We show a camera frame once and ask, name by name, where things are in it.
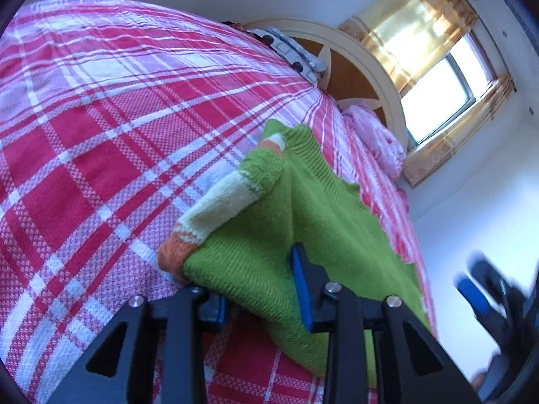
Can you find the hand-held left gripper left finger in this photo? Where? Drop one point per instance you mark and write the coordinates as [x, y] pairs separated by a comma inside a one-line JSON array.
[[214, 313]]

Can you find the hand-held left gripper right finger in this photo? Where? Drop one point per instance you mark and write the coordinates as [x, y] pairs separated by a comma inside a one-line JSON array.
[[301, 286]]

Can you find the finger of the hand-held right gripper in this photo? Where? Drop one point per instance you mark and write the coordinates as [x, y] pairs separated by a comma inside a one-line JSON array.
[[476, 296], [488, 273]]

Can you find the green orange striped knit sweater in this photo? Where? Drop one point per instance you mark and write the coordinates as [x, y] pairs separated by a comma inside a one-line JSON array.
[[261, 261]]

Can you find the pink cloth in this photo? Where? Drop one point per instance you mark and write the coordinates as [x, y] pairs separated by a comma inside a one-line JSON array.
[[403, 202]]

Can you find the pink pillow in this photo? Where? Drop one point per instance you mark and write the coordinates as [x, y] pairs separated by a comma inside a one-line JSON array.
[[379, 143]]

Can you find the window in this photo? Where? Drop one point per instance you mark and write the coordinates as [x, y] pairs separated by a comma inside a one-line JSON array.
[[442, 92]]

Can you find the red plaid bedspread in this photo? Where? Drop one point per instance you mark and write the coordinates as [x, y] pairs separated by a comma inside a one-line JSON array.
[[105, 155]]

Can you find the cream wooden headboard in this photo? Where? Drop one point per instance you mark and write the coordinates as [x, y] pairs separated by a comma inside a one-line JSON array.
[[349, 71]]

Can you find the white patterned folded blanket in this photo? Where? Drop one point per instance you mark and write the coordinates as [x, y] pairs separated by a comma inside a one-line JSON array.
[[290, 50]]

